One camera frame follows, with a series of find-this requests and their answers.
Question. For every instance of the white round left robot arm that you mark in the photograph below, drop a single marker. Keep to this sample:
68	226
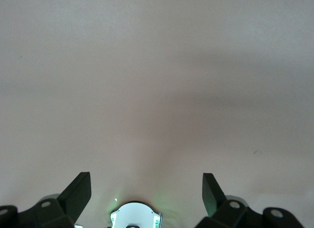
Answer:
133	213

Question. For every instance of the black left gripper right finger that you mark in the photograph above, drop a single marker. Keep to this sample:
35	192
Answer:
211	193

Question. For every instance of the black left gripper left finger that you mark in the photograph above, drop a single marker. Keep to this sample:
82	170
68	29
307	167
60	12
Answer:
73	196

